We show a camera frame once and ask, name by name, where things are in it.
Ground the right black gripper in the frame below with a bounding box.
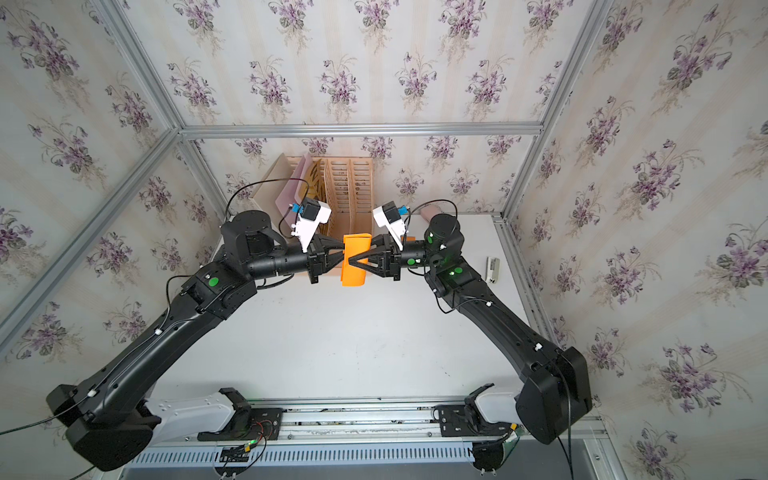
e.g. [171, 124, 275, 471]
[350, 235, 444, 286]

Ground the orange square paper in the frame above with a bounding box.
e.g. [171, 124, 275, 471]
[340, 233, 372, 287]

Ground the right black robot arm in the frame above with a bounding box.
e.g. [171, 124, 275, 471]
[348, 213, 593, 445]

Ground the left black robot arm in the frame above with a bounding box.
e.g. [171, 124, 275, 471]
[46, 210, 344, 471]

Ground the peach desk organizer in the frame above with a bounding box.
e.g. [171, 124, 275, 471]
[312, 157, 374, 240]

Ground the pink board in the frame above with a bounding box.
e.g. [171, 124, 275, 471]
[275, 154, 314, 235]

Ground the beige board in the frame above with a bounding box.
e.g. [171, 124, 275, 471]
[251, 153, 293, 210]

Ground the yellow patterned book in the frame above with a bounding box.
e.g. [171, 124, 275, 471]
[305, 159, 327, 203]

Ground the small grey stapler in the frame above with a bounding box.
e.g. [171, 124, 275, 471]
[485, 257, 500, 284]

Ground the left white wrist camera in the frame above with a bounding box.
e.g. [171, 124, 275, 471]
[291, 198, 332, 253]

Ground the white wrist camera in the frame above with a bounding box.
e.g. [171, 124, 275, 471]
[372, 201, 408, 251]
[291, 198, 332, 253]

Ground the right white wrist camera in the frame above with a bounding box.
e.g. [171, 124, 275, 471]
[372, 201, 408, 251]

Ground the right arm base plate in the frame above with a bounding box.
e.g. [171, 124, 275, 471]
[432, 404, 520, 438]

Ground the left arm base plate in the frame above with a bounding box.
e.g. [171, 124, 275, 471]
[197, 408, 284, 442]

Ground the white perforated cable tray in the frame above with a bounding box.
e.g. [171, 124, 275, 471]
[127, 441, 475, 469]

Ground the aluminium mounting rail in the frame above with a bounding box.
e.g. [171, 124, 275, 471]
[107, 395, 607, 448]

